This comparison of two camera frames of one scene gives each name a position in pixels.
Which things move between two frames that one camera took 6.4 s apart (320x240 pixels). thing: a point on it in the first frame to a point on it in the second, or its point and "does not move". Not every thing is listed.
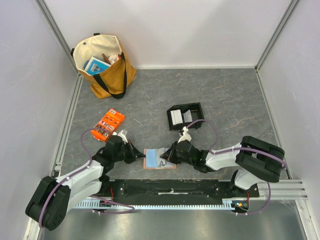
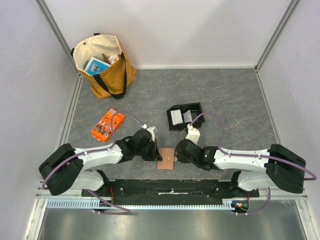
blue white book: (95, 66) does not move
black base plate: (175, 189) does not move
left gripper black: (134, 154) to (156, 156)
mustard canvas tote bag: (112, 81) does not move
